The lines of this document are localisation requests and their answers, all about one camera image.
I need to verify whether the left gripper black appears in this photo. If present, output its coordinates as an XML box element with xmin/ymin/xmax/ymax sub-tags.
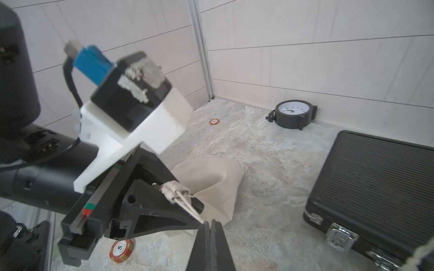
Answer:
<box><xmin>58</xmin><ymin>149</ymin><xmax>205</xmax><ymax>266</ymax></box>

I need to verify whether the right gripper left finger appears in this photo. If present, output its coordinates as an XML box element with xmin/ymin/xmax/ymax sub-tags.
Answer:
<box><xmin>185</xmin><ymin>222</ymin><xmax>211</xmax><ymax>271</ymax></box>

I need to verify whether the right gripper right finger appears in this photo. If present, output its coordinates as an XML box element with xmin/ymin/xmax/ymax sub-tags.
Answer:
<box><xmin>210</xmin><ymin>220</ymin><xmax>236</xmax><ymax>271</ymax></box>

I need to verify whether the cream cloth soil bag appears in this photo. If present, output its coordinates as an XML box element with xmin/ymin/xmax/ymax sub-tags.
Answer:
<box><xmin>154</xmin><ymin>158</ymin><xmax>248</xmax><ymax>226</ymax></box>

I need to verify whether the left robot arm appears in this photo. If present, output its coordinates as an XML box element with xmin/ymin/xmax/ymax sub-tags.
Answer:
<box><xmin>1</xmin><ymin>5</ymin><xmax>200</xmax><ymax>266</ymax></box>

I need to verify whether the red poker chip far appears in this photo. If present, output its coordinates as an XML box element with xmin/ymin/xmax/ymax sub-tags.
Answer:
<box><xmin>209</xmin><ymin>119</ymin><xmax>220</xmax><ymax>125</ymax></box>

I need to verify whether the black round gauge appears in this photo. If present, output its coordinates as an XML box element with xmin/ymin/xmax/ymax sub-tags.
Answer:
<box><xmin>265</xmin><ymin>100</ymin><xmax>318</xmax><ymax>131</ymax></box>

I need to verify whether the black hard case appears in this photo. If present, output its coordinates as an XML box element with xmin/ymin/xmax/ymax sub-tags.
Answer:
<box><xmin>303</xmin><ymin>131</ymin><xmax>434</xmax><ymax>271</ymax></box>

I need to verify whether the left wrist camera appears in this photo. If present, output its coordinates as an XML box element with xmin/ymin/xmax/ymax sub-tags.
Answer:
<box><xmin>63</xmin><ymin>40</ymin><xmax>193</xmax><ymax>193</ymax></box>

